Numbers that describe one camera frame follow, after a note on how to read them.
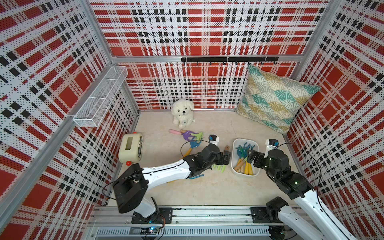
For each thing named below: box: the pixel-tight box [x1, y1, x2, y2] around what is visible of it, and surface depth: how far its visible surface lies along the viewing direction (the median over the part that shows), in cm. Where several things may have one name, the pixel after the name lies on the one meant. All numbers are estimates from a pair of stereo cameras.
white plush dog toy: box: [171, 98, 196, 129], surface depth 101 cm
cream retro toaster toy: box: [118, 131, 144, 166], surface depth 90 cm
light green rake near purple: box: [190, 132, 204, 141], surface depth 105 cm
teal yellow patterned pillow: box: [236, 65, 321, 135], surface depth 92 cm
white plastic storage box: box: [231, 138, 260, 177], surface depth 95 cm
